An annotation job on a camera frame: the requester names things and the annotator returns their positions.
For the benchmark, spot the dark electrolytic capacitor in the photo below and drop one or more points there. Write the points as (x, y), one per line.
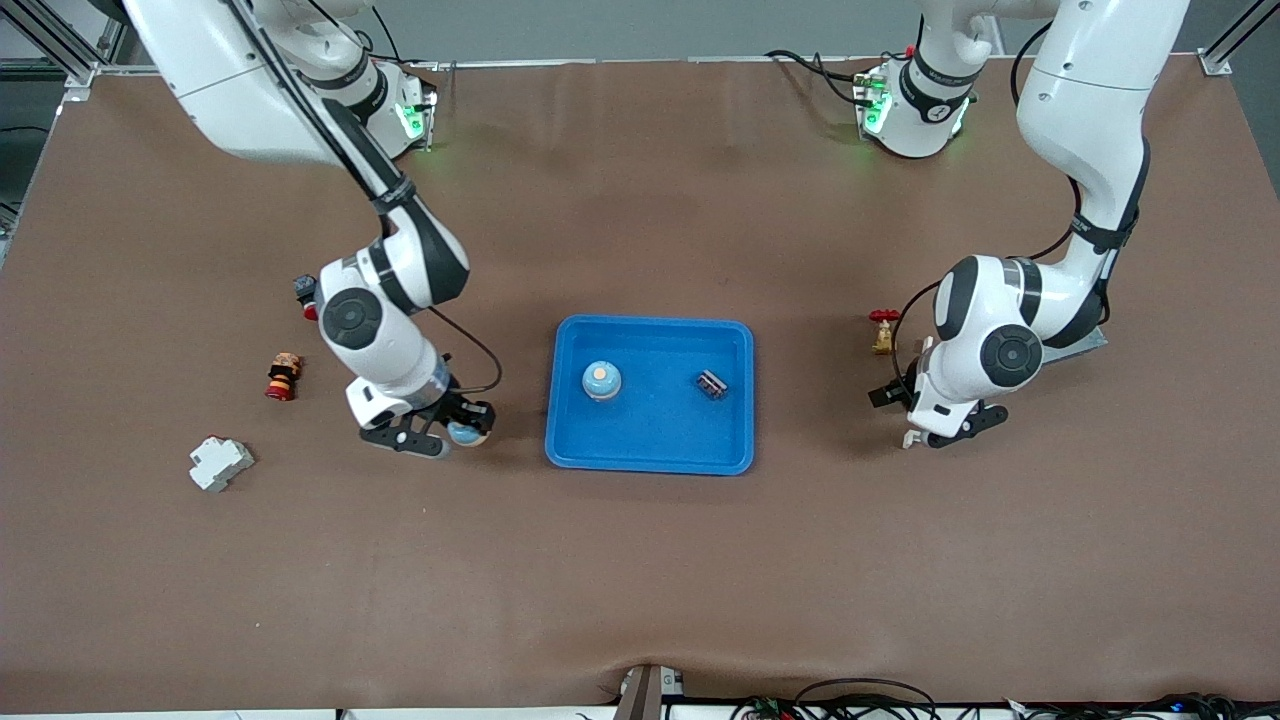
(712, 385)

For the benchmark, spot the red button orange black body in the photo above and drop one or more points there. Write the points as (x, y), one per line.
(283, 378)

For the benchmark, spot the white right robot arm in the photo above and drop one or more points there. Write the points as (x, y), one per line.
(395, 365)

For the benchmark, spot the aluminium frame strut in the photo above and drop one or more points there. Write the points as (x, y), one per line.
(1213, 63)
(78, 75)

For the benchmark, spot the grey brown camera post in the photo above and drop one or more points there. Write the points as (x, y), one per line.
(640, 695)

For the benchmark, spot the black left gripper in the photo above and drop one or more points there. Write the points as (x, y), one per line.
(886, 395)

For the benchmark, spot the grey metal box module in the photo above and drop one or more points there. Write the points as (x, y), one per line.
(1095, 340)

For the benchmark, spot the blue desk bell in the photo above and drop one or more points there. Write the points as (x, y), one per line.
(466, 434)
(601, 381)

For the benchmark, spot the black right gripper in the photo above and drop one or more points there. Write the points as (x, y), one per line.
(462, 407)

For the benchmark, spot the blue plastic tray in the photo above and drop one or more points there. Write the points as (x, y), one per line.
(650, 440)

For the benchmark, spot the brown table mat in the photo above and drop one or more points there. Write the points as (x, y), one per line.
(640, 580)

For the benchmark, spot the white circuit breaker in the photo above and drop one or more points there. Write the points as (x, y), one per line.
(220, 465)

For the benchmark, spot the red button grey body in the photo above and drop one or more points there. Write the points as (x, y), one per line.
(305, 290)

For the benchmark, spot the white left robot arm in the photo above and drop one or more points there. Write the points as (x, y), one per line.
(1080, 100)

